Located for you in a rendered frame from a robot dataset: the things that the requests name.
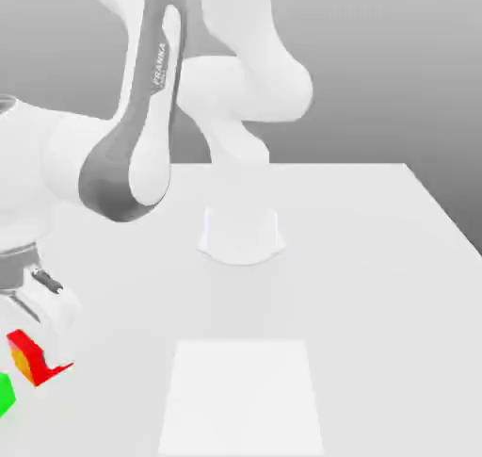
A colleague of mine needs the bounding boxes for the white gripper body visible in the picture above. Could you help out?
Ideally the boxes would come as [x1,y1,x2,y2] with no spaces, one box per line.
[0,272,83,347]

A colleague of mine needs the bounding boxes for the small red cube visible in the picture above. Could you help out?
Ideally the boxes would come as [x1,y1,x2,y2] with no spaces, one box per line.
[6,328,75,388]

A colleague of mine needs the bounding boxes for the small green cube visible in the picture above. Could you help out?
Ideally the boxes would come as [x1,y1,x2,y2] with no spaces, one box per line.
[0,371,17,419]

